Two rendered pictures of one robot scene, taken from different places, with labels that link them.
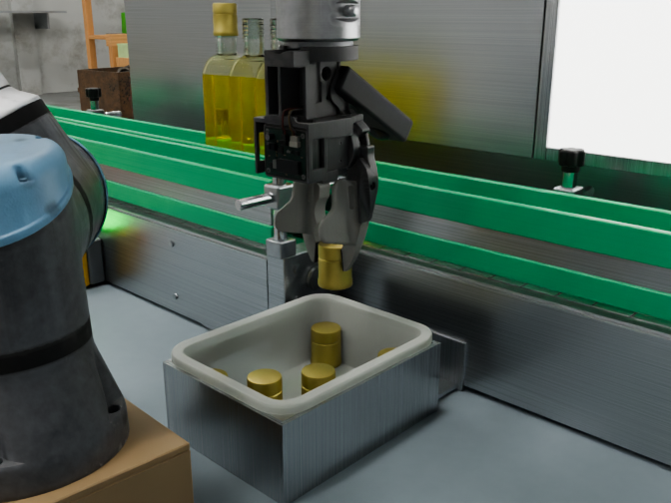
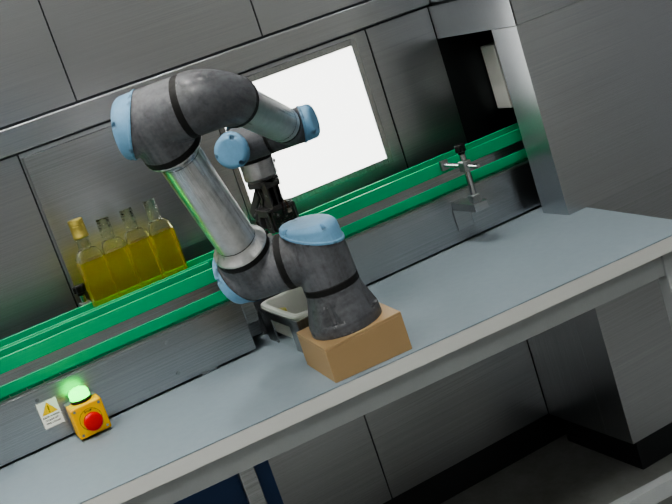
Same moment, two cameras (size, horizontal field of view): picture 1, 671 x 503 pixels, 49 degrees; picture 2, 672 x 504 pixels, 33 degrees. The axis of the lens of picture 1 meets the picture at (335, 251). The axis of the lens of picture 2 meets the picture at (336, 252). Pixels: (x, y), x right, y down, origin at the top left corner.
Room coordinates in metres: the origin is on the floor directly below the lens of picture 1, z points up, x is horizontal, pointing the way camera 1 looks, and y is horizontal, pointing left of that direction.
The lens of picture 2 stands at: (-0.45, 2.23, 1.50)
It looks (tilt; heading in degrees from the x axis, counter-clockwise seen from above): 13 degrees down; 295
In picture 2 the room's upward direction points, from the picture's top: 18 degrees counter-clockwise
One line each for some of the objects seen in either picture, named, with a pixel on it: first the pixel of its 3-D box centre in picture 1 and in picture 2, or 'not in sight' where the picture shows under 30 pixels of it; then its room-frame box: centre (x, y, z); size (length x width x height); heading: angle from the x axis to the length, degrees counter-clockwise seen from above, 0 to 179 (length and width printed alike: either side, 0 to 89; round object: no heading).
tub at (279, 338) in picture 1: (306, 378); (314, 312); (0.67, 0.03, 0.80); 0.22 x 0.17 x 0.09; 137
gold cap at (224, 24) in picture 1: (225, 19); (77, 228); (1.10, 0.16, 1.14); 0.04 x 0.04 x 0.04
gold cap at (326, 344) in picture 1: (326, 344); not in sight; (0.76, 0.01, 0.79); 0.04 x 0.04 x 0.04
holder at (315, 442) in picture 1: (325, 377); (310, 314); (0.69, 0.01, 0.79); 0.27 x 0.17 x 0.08; 137
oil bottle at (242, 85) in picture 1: (256, 131); (125, 280); (1.06, 0.11, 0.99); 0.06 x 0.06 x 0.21; 47
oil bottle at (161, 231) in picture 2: not in sight; (171, 261); (0.98, 0.03, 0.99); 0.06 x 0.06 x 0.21; 46
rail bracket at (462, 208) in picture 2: not in sight; (466, 187); (0.38, -0.42, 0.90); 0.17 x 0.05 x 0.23; 137
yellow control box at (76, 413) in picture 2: (70, 261); (87, 416); (1.06, 0.40, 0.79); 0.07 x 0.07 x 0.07; 47
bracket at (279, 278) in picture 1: (307, 274); (242, 305); (0.83, 0.03, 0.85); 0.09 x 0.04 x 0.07; 137
